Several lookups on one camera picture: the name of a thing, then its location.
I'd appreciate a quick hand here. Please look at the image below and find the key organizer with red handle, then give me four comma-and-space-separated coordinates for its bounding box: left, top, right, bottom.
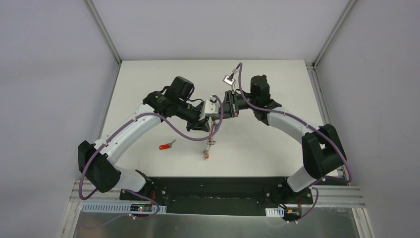
203, 121, 218, 160

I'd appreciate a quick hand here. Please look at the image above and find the key with red tag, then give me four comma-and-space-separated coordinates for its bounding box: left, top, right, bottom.
159, 140, 176, 150

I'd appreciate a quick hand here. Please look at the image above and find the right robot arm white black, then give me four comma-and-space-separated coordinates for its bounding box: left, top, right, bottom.
222, 75, 347, 203

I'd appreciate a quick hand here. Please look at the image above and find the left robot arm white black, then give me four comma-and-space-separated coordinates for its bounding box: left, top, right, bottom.
78, 76, 218, 201

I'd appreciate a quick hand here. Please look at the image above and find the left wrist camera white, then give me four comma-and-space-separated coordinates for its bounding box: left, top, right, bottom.
200, 95, 219, 119

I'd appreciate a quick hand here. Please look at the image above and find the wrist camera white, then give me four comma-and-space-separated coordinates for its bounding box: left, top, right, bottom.
222, 75, 236, 87
200, 95, 219, 119

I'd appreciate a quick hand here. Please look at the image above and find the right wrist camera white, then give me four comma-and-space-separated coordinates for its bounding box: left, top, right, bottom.
222, 75, 236, 87

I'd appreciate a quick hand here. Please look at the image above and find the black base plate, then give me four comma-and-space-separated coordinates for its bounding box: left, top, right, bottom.
140, 177, 313, 216

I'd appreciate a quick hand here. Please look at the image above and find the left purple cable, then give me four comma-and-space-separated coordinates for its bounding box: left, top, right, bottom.
78, 94, 224, 221

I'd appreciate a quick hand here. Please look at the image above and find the purple cable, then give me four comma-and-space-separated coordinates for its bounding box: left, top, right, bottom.
78, 94, 224, 221
229, 62, 352, 225

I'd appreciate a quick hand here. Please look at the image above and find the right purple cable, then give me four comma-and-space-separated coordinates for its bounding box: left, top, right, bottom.
229, 62, 352, 225

